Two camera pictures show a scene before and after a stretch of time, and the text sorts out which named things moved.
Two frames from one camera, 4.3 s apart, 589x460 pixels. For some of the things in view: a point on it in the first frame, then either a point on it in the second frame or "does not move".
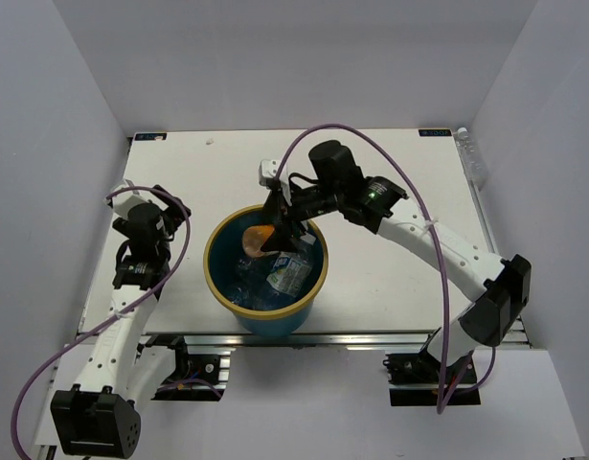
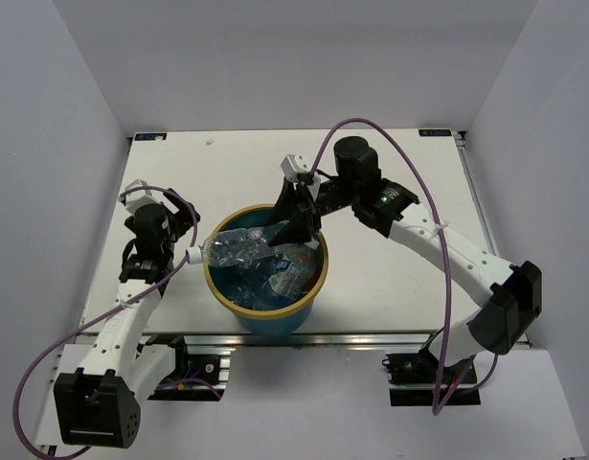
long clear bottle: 471,159 → 239,245
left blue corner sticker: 149,137 does not move
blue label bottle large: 250,274 → 247,294
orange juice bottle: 253,239 → 309,261
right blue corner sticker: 434,132 does not move
